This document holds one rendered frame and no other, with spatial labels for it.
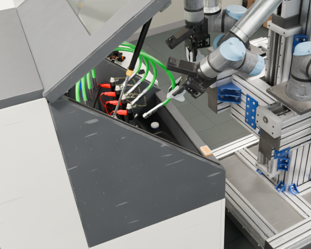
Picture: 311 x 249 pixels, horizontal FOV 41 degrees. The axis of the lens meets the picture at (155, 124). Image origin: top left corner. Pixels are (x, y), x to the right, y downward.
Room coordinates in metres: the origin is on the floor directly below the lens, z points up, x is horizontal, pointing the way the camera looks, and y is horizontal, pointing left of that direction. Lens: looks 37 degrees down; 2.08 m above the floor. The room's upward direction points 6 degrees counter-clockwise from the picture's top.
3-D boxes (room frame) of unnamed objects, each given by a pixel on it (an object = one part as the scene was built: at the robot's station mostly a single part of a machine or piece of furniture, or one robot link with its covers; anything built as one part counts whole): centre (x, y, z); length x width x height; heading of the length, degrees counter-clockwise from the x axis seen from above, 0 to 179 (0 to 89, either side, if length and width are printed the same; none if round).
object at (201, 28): (1.52, -0.20, 1.37); 0.09 x 0.08 x 0.12; 108
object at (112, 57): (2.17, 0.19, 1.01); 0.23 x 0.11 x 0.06; 18
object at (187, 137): (1.50, -0.13, 0.87); 0.62 x 0.04 x 0.16; 18
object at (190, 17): (1.52, -0.19, 1.45); 0.08 x 0.08 x 0.05
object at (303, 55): (1.52, -0.67, 1.20); 0.13 x 0.12 x 0.14; 20
